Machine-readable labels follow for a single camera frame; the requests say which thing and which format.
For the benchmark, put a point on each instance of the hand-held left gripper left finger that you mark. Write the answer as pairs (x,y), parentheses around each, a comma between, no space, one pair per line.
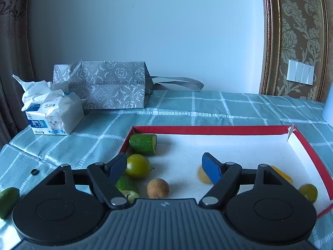
(117,166)

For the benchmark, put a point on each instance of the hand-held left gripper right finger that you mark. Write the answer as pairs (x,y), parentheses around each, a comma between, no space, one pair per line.
(212,169)

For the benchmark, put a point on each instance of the round green fruit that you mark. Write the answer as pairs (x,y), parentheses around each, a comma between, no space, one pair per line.
(308,191)
(138,166)

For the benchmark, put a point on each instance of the round-ended green cucumber piece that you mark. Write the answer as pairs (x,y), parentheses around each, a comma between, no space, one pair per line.
(126,186)

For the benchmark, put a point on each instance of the red cardboard box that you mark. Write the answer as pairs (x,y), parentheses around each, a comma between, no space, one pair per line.
(234,148)

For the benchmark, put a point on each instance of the short green cucumber piece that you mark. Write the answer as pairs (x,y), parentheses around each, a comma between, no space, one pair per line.
(143,143)

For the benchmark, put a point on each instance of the brown longan with twig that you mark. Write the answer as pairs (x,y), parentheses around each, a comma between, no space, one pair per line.
(158,188)

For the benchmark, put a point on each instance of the yellow fruit wedge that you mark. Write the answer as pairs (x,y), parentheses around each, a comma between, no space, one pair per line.
(283,175)

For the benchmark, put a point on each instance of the teal checked tablecloth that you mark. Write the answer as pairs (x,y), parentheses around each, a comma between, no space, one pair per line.
(195,106)

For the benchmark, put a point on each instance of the white tissue pack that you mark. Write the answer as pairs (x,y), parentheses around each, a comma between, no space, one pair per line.
(57,114)

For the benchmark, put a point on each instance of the grey patterned tote bag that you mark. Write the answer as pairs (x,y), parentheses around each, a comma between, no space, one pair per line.
(109,86)

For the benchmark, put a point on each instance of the long green cucumber piece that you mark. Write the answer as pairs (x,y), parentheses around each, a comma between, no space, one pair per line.
(7,201)

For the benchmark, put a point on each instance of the white electric kettle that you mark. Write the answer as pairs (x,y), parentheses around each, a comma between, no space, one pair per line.
(329,106)

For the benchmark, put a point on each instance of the brown patterned curtain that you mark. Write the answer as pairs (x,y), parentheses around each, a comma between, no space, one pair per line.
(11,44)

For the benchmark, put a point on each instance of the white wall switch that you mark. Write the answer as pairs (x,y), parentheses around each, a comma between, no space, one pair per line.
(300,71)

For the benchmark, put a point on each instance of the gold patterned wall panel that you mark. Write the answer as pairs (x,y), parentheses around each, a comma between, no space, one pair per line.
(299,18)

